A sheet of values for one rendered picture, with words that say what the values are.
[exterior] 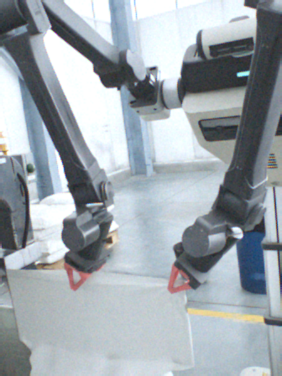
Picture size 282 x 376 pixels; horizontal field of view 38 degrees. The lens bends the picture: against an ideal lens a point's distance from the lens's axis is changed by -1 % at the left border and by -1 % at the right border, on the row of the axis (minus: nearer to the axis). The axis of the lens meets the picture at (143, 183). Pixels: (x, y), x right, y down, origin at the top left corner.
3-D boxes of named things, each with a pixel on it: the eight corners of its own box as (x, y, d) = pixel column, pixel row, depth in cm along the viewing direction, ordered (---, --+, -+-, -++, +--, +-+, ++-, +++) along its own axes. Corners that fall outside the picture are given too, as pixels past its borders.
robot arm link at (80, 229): (112, 178, 88) (79, 182, 92) (81, 191, 78) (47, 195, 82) (122, 232, 89) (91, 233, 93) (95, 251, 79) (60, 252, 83)
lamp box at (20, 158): (37, 181, 123) (32, 152, 122) (27, 185, 119) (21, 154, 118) (19, 182, 127) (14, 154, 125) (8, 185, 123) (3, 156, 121)
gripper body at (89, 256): (61, 259, 90) (70, 232, 87) (87, 244, 99) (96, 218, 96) (85, 275, 88) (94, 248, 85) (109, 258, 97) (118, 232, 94)
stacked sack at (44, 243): (90, 236, 424) (88, 222, 421) (50, 259, 366) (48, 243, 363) (57, 236, 443) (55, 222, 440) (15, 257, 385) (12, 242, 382)
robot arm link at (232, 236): (251, 232, 77) (232, 211, 79) (233, 237, 72) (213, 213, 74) (227, 255, 80) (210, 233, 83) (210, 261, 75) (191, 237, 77)
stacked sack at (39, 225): (87, 214, 419) (86, 200, 417) (45, 233, 362) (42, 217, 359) (55, 214, 439) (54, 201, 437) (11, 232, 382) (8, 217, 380)
